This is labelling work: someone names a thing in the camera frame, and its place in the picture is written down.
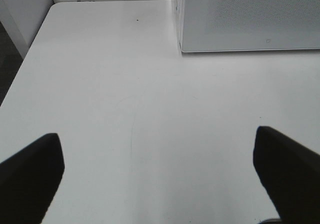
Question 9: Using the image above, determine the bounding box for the white microwave oven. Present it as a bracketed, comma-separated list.
[171, 0, 320, 53]

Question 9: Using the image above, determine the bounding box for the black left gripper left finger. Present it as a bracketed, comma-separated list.
[0, 133, 65, 224]

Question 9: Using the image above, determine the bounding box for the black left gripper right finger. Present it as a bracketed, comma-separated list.
[253, 126, 320, 224]

